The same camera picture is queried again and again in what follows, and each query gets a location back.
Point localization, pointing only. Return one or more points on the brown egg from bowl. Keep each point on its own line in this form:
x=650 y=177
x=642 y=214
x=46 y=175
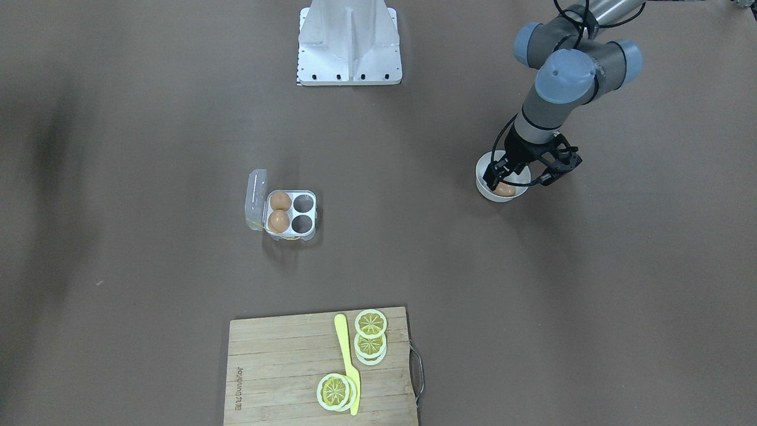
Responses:
x=505 y=190

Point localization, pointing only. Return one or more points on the clear plastic egg box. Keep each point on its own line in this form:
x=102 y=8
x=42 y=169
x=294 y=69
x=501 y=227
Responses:
x=303 y=213

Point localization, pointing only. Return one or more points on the brown egg in box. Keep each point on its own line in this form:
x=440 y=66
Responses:
x=280 y=200
x=278 y=221

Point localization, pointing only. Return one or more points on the white bowl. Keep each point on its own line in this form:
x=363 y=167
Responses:
x=523 y=177

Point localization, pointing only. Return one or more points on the lemon slice stack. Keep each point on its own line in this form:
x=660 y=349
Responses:
x=370 y=351
x=370 y=323

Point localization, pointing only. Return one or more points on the yellow plastic knife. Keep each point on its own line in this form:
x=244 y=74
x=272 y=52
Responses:
x=342 y=331

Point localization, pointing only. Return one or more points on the lemon slice single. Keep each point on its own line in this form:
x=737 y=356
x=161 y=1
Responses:
x=336 y=393

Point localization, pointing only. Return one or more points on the wooden cutting board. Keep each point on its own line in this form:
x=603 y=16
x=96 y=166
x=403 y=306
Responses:
x=274 y=365

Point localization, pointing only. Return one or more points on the white pedestal column base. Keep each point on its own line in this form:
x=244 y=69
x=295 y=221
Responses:
x=348 y=43

